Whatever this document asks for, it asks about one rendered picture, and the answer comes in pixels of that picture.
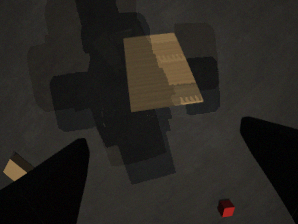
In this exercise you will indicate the small red cube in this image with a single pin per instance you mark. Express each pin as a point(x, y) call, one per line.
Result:
point(226, 208)

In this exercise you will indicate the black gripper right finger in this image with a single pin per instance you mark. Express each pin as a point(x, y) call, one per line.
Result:
point(275, 147)

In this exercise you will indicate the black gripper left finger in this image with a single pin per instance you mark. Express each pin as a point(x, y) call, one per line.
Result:
point(50, 193)

